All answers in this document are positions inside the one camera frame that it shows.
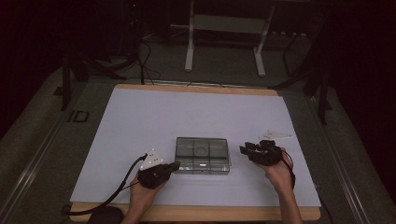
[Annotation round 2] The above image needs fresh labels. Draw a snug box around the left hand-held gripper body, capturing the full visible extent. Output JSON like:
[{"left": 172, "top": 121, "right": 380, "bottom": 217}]
[{"left": 137, "top": 148, "right": 176, "bottom": 189}]

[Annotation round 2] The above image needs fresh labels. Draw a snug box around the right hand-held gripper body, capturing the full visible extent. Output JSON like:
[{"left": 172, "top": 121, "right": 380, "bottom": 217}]
[{"left": 250, "top": 130, "right": 293, "bottom": 166}]

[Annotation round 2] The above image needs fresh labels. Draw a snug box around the clear plastic compartment box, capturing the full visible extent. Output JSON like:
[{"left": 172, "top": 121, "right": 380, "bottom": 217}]
[{"left": 174, "top": 136, "right": 232, "bottom": 175}]

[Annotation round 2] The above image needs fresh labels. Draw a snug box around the person's left hand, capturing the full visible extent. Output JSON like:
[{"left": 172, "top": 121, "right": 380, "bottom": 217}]
[{"left": 129, "top": 172, "right": 166, "bottom": 213}]

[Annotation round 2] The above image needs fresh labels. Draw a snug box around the person's right hand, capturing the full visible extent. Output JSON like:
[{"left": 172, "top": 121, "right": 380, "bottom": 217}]
[{"left": 257, "top": 147, "right": 295, "bottom": 191}]

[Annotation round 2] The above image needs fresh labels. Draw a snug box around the wooden table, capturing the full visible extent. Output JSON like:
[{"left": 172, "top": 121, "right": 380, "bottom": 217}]
[{"left": 69, "top": 83, "right": 321, "bottom": 222}]

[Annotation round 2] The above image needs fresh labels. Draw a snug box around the black tripod stand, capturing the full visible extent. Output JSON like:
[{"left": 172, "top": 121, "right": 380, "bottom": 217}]
[
  {"left": 54, "top": 46, "right": 127, "bottom": 111},
  {"left": 269, "top": 18, "right": 332, "bottom": 125}
]

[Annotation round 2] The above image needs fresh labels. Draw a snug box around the white metal stand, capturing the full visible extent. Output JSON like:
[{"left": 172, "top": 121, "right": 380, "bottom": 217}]
[{"left": 170, "top": 0, "right": 276, "bottom": 78}]

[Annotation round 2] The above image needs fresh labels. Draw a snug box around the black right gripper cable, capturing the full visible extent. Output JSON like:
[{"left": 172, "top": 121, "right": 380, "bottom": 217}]
[{"left": 279, "top": 148, "right": 297, "bottom": 191}]

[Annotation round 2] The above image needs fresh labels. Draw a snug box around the metal floor rail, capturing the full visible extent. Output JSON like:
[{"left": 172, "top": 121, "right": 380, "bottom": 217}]
[
  {"left": 0, "top": 115, "right": 73, "bottom": 224},
  {"left": 306, "top": 96, "right": 372, "bottom": 224}
]

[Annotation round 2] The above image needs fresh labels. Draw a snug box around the black floor cable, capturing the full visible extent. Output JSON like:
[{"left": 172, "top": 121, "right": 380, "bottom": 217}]
[{"left": 136, "top": 40, "right": 162, "bottom": 86}]

